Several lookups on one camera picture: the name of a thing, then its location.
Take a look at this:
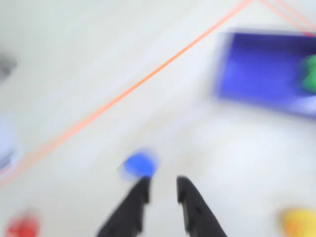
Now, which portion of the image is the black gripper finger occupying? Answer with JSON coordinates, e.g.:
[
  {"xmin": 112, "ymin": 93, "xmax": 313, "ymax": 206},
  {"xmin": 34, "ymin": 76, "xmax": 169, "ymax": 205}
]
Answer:
[
  {"xmin": 95, "ymin": 176, "xmax": 152, "ymax": 237},
  {"xmin": 176, "ymin": 175, "xmax": 229, "ymax": 237}
]

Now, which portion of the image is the green rubber duck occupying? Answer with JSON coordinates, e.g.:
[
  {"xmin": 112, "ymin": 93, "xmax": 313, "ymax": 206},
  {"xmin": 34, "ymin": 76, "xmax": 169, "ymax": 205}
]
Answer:
[{"xmin": 300, "ymin": 54, "xmax": 316, "ymax": 93}]

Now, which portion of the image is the blue rubber duck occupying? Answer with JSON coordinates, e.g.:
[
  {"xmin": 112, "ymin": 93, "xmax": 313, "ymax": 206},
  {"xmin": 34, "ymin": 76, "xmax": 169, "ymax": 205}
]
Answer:
[{"xmin": 118, "ymin": 148, "xmax": 161, "ymax": 182}]

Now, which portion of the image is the yellow rubber duck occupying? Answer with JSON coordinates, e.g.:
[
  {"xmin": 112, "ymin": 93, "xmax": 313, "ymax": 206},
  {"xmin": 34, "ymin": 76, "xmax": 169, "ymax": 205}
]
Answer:
[{"xmin": 278, "ymin": 208, "xmax": 316, "ymax": 237}]

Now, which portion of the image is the red rubber duck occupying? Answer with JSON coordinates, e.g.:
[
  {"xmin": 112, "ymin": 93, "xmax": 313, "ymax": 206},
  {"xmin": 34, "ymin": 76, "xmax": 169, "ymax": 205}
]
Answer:
[{"xmin": 4, "ymin": 212, "xmax": 41, "ymax": 237}]

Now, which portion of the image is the blue plastic box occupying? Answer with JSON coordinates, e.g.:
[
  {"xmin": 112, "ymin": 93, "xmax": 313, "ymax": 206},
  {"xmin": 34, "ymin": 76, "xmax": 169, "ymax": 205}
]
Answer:
[{"xmin": 211, "ymin": 29, "xmax": 316, "ymax": 117}]

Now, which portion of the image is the orange tape strip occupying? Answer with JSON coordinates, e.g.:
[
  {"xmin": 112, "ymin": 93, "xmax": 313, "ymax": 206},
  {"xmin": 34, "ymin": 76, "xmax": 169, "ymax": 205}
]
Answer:
[
  {"xmin": 256, "ymin": 0, "xmax": 316, "ymax": 38},
  {"xmin": 0, "ymin": 0, "xmax": 255, "ymax": 188}
]

